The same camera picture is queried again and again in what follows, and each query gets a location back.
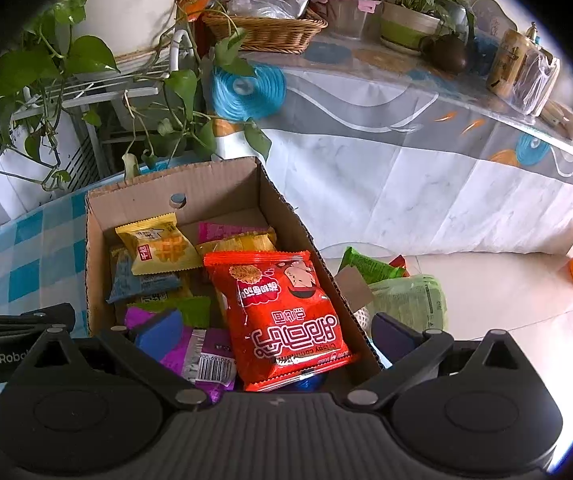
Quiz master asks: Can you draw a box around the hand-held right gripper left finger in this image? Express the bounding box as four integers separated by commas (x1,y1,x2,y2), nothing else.
29,308,213,408

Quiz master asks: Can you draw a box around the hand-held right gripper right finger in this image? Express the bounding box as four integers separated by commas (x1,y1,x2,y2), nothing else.
344,312,533,409

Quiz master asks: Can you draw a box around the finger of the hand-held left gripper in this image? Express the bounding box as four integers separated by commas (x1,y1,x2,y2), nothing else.
0,303,77,342

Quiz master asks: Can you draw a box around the purple snack packet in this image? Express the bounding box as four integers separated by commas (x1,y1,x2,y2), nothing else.
125,305,238,404

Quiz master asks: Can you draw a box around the blue and yellow snack packet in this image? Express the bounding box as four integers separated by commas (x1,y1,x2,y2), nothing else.
106,244,193,305

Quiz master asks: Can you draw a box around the small yellow waffle packet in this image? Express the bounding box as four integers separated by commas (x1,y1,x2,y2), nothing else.
115,212,205,277

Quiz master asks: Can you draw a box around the red snack packet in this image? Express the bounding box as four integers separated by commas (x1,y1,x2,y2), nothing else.
203,249,360,394

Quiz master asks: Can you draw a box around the magenta snack packet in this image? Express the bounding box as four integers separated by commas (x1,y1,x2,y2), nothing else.
195,220,277,247

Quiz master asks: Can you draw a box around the cardboard box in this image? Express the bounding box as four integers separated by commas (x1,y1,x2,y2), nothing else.
84,156,385,397

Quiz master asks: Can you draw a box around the light green plastic bag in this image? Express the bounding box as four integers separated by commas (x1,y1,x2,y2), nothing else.
365,273,449,334

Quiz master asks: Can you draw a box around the green snack bag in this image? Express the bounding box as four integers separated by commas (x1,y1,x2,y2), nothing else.
335,246,411,287

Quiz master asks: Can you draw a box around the white freezer with tree print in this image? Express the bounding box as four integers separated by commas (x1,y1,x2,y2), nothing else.
0,95,101,235

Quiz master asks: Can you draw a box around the white grey printed tablecloth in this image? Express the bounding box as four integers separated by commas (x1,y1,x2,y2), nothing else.
211,42,573,262

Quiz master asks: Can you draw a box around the white metal plant stand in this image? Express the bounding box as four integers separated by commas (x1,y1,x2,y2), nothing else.
10,29,190,187

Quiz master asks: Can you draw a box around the pothos plant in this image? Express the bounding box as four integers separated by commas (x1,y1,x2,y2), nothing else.
0,0,273,194

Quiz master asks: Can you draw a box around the dark brown teapot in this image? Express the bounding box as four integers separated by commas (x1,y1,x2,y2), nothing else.
419,34,469,74

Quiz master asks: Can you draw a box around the beige tin can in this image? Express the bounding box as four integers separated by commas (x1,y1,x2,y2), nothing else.
485,28,531,99

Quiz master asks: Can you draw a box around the small potted plant green pot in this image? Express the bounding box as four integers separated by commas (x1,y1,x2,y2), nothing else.
377,0,473,57

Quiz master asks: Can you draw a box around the wicker basket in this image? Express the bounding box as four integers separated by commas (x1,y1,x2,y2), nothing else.
200,6,329,55

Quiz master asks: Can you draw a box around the pink lidded clear container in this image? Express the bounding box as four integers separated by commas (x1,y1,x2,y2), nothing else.
323,0,383,42

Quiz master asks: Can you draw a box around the large white plant pot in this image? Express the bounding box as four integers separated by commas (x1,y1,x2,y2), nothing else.
73,0,188,62

